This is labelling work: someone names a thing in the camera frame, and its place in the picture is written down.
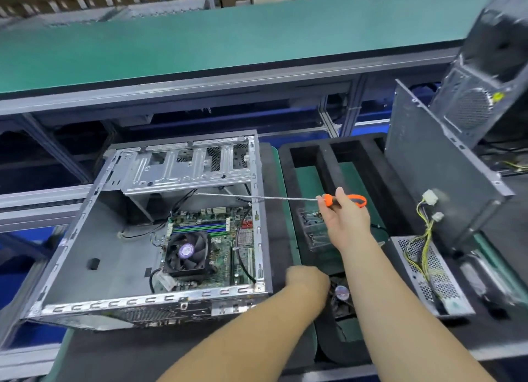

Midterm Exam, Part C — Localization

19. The black CPU cooler fan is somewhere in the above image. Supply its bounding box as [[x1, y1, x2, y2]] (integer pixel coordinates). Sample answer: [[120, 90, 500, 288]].
[[162, 229, 214, 280]]

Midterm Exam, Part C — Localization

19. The green motherboard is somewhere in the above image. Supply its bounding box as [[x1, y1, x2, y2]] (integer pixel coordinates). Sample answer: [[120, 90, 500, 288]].
[[152, 206, 259, 292]]

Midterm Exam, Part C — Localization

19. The black cooling fan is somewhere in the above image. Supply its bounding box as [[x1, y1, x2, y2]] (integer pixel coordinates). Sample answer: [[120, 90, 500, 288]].
[[328, 279, 358, 321]]

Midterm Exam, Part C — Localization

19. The grey metal computer case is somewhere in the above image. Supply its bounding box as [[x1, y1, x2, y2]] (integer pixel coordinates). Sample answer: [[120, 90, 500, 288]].
[[20, 130, 275, 333]]

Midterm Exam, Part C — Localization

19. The person's left hand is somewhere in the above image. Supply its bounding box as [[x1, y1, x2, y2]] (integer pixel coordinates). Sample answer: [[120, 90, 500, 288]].
[[284, 264, 332, 308]]

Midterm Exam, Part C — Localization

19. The person's left forearm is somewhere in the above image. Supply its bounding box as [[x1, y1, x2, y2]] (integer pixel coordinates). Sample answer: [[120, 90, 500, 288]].
[[157, 291, 327, 382]]

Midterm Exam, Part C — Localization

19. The clear plastic screw tray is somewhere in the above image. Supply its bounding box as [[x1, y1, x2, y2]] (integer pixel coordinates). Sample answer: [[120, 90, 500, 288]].
[[295, 208, 335, 251]]

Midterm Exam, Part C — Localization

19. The grey power supply unit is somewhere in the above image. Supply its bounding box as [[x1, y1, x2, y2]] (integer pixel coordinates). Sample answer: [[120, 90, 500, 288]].
[[388, 233, 478, 319]]

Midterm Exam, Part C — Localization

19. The yellow black cable bundle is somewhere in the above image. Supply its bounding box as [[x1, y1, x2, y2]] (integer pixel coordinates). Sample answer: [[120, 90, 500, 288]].
[[404, 189, 445, 284]]

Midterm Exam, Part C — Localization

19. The person's right forearm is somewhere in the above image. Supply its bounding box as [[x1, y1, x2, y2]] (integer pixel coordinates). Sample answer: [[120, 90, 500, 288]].
[[340, 237, 496, 382]]

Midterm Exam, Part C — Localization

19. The green conveyor belt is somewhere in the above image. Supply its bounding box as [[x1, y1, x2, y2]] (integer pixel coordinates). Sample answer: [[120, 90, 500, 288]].
[[0, 0, 504, 98]]

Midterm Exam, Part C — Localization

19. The person's right hand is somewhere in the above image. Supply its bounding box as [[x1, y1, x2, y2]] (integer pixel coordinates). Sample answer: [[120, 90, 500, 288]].
[[316, 186, 374, 251]]

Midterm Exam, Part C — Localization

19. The orange black handle screwdriver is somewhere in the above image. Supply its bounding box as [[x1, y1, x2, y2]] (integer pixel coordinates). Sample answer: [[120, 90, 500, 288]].
[[195, 192, 368, 210]]

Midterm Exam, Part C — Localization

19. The grey flat metal rail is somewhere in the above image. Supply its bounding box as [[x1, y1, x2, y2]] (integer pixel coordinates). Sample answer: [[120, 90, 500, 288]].
[[0, 183, 96, 234]]

